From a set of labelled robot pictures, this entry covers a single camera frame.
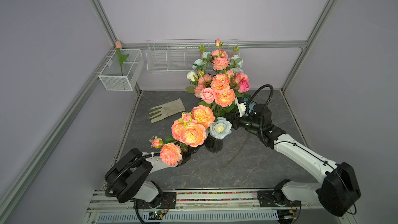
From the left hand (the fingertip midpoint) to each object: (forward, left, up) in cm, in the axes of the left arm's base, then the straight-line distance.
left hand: (217, 132), depth 82 cm
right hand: (+3, -2, +13) cm, 13 cm away
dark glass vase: (-8, +3, +2) cm, 9 cm away
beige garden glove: (+28, +31, -13) cm, 44 cm away
